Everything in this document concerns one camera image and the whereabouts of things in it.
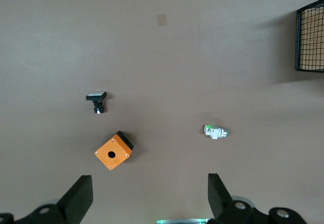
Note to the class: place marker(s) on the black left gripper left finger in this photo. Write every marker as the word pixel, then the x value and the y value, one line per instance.
pixel 76 203

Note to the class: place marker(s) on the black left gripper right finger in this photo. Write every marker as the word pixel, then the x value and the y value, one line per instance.
pixel 220 198

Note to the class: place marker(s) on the green and white push button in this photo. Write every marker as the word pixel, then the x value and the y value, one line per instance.
pixel 215 132

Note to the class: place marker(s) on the black square white-top button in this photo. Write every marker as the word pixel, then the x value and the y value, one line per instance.
pixel 96 96

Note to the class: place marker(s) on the small tape patch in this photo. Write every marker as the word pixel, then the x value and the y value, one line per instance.
pixel 162 20

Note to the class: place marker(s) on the orange push-button enclosure box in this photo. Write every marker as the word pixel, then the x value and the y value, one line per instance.
pixel 111 155

